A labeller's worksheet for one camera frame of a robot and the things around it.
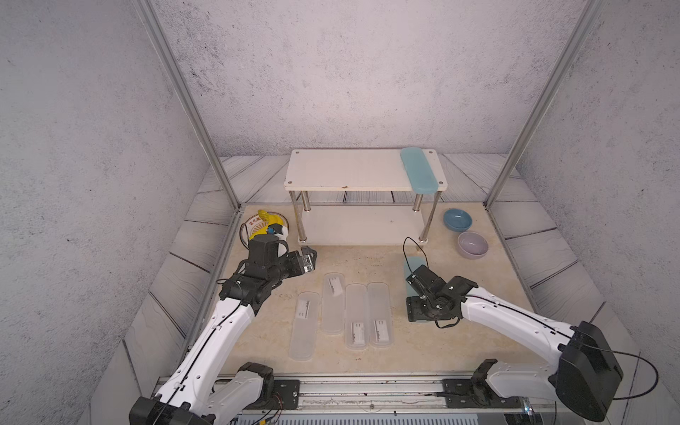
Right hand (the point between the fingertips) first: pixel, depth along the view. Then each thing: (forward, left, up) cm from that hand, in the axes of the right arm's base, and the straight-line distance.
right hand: (420, 311), depth 82 cm
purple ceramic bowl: (+29, -25, -5) cm, 39 cm away
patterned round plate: (+40, +63, -5) cm, 75 cm away
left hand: (+10, +33, +16) cm, 38 cm away
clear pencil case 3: (+2, +20, -6) cm, 21 cm away
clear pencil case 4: (+3, +12, -10) cm, 16 cm away
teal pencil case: (+34, 0, +27) cm, 43 cm away
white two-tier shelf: (+34, +19, +27) cm, 48 cm away
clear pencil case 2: (+5, +27, -5) cm, 28 cm away
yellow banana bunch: (+40, +55, -2) cm, 69 cm away
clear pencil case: (-2, +36, -6) cm, 37 cm away
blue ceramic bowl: (+43, -23, -6) cm, 49 cm away
